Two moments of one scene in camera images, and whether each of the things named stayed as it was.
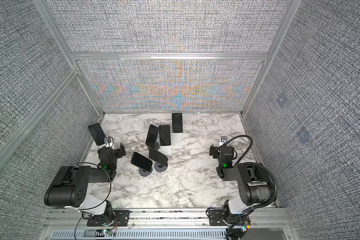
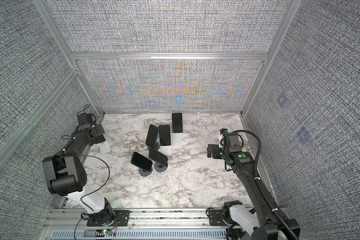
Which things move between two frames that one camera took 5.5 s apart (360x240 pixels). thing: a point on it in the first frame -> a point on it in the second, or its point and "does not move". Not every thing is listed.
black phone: [158, 157] does not move
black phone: [141, 161] does not move
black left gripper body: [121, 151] -> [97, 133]
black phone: [152, 135] does not move
